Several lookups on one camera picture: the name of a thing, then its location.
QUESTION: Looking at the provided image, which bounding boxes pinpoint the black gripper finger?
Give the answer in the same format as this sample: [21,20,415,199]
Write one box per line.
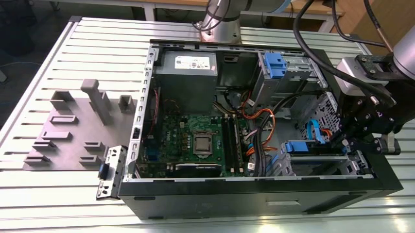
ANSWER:
[342,126,374,153]
[325,114,356,148]

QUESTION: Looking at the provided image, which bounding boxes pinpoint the blue disk data wire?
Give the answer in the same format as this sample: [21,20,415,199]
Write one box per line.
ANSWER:
[305,119,326,144]

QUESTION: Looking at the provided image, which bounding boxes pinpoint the hard disk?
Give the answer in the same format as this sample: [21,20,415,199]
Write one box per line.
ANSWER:
[281,140,350,156]

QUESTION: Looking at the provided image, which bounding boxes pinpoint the metal disk bay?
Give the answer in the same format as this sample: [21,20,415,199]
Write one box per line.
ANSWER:
[280,139,373,177]

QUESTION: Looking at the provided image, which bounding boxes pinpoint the metal optical drive cage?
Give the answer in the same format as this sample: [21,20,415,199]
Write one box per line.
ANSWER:
[252,50,326,107]

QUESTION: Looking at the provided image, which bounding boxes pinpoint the black RAM stick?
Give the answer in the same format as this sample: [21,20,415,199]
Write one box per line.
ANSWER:
[230,114,244,170]

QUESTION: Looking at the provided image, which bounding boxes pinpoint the blue drive bay latch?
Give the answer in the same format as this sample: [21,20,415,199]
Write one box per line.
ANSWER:
[264,52,288,80]

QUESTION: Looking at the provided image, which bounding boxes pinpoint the brown wooden cabinet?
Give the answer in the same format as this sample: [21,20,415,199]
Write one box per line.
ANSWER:
[336,0,415,46]

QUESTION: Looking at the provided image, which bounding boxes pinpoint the silver CPU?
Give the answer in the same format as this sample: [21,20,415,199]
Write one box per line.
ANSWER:
[194,137,210,151]

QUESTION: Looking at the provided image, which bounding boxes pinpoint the metal CPU socket cover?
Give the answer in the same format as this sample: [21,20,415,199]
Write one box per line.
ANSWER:
[192,131,214,158]

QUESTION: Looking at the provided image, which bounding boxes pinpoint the black open PC case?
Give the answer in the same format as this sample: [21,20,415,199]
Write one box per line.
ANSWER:
[117,38,404,220]

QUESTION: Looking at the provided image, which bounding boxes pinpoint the black graphics card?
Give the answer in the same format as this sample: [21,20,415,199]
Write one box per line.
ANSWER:
[164,163,224,178]

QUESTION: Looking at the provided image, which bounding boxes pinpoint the grey power supply unit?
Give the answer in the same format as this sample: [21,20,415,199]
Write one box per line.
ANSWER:
[154,51,218,115]

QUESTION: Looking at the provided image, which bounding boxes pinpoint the green motherboard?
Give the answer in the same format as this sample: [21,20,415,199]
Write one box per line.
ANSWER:
[141,114,250,178]

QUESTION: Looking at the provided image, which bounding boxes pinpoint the grey parts rack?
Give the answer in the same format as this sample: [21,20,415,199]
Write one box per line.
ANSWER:
[22,79,138,173]

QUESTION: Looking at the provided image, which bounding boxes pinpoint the small wrist camera mount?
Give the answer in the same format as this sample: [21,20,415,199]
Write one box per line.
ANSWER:
[372,133,401,155]

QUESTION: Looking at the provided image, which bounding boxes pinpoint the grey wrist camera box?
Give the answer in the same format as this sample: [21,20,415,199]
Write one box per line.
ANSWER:
[336,57,389,98]

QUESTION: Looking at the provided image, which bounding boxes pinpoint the orange wire bundle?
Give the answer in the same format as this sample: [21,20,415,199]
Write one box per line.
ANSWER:
[241,108,278,158]

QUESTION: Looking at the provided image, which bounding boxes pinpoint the black cable bundle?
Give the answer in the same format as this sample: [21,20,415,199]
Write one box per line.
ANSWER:
[252,89,328,177]

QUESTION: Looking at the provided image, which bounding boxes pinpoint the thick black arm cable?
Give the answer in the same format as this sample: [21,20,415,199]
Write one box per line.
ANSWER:
[293,0,396,106]

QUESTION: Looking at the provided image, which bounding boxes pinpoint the braided arm cable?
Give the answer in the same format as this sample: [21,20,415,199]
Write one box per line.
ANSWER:
[362,0,394,52]

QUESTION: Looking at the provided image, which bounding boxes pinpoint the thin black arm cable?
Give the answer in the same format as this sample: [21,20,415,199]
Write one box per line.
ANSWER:
[330,0,393,48]

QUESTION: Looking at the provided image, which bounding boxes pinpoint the wooden desk white frame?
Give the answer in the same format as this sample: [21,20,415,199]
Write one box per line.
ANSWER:
[129,0,344,33]

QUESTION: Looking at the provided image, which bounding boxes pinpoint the thin red wire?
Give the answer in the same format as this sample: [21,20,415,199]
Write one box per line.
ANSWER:
[151,86,161,136]

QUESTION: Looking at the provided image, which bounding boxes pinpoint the metal expansion slot bracket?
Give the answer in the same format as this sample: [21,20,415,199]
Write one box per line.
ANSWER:
[94,144,129,201]

